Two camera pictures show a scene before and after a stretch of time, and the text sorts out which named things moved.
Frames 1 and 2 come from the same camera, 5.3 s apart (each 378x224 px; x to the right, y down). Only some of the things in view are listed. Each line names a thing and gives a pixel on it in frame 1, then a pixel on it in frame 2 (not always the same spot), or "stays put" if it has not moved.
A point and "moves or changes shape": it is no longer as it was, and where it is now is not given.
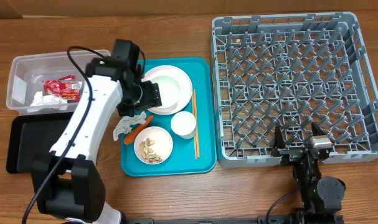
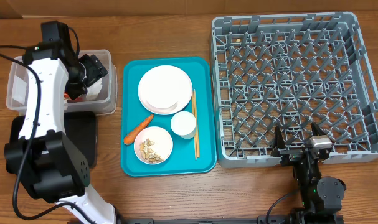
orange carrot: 129,138 stays put
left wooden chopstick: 194,114 stays put
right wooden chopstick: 197,132 stays put
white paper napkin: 126,123 moves or changes shape
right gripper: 289,155 stays put
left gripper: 151,98 → 96,69
